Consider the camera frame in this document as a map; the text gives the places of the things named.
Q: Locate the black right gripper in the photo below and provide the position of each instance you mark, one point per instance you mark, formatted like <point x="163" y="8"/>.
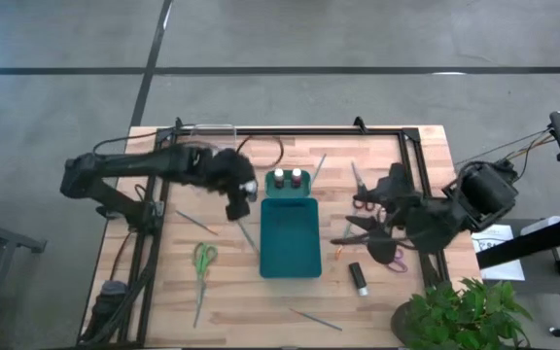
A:
<point x="426" y="226"/>

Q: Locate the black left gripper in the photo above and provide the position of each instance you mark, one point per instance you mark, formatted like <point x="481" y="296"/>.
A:
<point x="231" y="185"/>

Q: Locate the blue-label paint bottle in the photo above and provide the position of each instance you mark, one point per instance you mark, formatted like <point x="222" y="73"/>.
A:
<point x="252" y="188"/>

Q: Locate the orange-label paint bottle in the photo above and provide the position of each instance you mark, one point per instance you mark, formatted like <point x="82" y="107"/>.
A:
<point x="279" y="179"/>

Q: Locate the black paint bottle white cap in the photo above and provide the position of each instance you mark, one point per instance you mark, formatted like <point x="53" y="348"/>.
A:
<point x="358" y="277"/>

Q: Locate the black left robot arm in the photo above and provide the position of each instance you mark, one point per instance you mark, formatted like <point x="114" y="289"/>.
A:
<point x="129" y="165"/>

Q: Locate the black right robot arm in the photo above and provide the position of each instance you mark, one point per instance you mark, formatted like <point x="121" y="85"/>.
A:
<point x="486" y="194"/>

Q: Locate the small teal plastic bin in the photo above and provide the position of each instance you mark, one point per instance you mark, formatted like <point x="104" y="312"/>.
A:
<point x="287" y="192"/>

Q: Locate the large blue plastic bin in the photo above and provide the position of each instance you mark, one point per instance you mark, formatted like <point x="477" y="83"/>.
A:
<point x="290" y="238"/>

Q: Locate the clear plastic container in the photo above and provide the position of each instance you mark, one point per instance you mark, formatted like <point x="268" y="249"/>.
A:
<point x="212" y="133"/>

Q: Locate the black plant pot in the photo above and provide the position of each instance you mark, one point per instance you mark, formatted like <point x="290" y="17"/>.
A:
<point x="399" y="325"/>

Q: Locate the white paper sheet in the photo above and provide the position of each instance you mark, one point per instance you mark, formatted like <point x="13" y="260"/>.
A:
<point x="499" y="262"/>

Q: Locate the green leafy plant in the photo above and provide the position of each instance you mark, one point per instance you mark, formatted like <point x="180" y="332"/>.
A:
<point x="465" y="316"/>

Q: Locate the white box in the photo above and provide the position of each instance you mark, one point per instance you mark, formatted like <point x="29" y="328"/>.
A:
<point x="542" y="224"/>

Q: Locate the black aluminium rig frame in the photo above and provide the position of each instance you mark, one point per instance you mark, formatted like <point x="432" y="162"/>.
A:
<point x="309" y="131"/>

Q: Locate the black frame clamp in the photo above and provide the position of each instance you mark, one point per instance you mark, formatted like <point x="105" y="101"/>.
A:
<point x="178" y="124"/>
<point x="359" y="124"/>

